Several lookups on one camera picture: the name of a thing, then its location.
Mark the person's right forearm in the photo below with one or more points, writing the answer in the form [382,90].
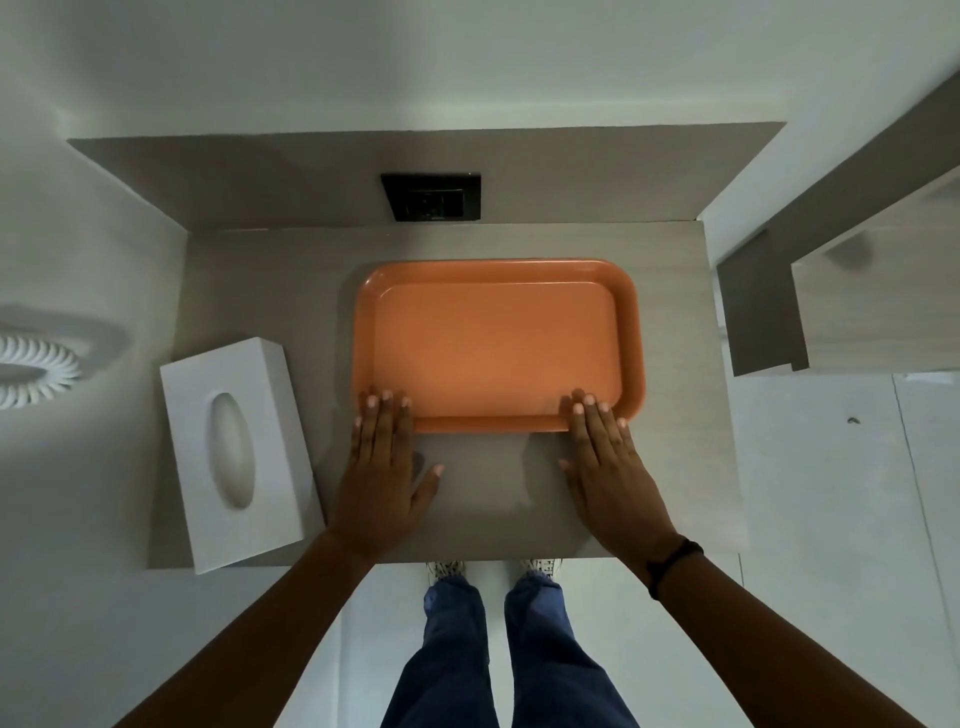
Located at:
[772,645]

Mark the person's right middle finger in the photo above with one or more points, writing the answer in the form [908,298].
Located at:
[592,427]

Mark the person's right thumb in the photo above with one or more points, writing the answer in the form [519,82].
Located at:
[570,476]

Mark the black socket panel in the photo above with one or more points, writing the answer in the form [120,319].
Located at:
[431,197]

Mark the white patterned right shoe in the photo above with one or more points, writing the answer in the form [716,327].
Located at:
[544,566]

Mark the orange plastic tray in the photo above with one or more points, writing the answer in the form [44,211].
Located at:
[495,345]

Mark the person's left forearm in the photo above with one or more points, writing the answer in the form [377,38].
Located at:
[255,637]

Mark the person's right little finger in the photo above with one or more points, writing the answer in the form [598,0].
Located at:
[624,442]

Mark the black wristband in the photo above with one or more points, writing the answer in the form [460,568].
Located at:
[675,562]

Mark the white patterned shoe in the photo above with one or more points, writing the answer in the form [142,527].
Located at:
[446,571]
[544,566]

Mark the blue jeans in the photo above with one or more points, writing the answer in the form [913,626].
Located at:
[457,660]

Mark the person's right hand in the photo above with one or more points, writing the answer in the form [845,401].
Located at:
[619,495]

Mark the person's left hand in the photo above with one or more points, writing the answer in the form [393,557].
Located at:
[379,487]

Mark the wooden desk back panel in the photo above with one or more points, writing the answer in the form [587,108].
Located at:
[300,180]

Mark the person's left thumb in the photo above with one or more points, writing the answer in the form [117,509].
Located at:
[429,484]

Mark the white patterned left shoe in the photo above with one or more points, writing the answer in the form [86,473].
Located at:
[446,571]

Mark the white tissue box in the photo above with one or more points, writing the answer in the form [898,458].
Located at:
[262,510]

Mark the person's left middle finger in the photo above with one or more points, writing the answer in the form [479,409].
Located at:
[388,424]

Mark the person's left little finger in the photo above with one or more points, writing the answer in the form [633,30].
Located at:
[358,442]

